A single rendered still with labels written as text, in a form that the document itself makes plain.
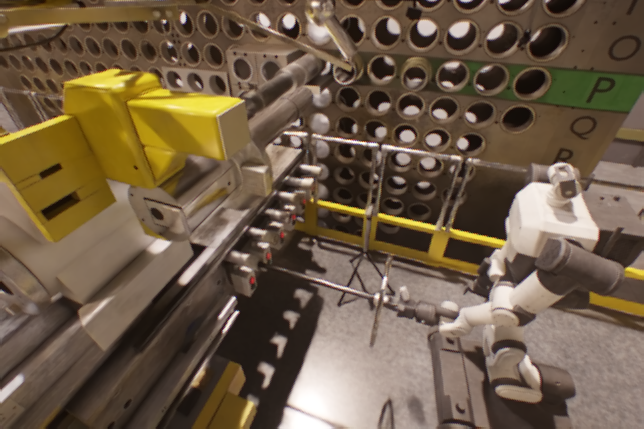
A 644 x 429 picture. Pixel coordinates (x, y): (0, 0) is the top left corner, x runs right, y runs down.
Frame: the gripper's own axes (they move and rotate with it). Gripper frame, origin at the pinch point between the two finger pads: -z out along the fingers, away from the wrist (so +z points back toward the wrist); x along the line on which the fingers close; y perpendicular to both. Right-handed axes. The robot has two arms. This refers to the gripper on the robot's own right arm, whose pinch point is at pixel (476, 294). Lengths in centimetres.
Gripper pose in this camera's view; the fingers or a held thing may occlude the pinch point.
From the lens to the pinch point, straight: 186.5
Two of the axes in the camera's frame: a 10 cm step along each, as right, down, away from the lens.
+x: -9.2, -3.2, 2.5
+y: -3.9, 5.5, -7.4
